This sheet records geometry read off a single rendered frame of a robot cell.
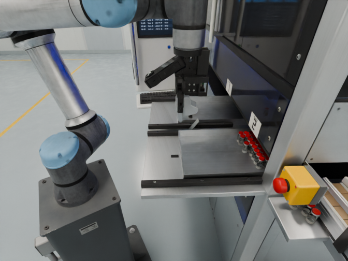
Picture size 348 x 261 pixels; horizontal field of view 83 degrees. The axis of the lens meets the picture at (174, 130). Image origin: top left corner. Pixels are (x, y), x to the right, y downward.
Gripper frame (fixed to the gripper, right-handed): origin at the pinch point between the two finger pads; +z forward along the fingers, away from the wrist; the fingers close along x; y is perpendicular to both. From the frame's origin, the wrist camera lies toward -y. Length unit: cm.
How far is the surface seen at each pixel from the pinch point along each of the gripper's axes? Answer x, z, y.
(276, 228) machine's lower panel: -13, 41, 37
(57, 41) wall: 544, 77, -298
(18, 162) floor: 100, 110, -154
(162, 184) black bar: -8.1, 20.1, -5.4
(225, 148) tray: 10.6, 21.3, 20.0
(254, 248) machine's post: -13, 56, 32
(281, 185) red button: -19.2, 8.4, 24.7
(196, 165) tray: 1.3, 21.3, 6.9
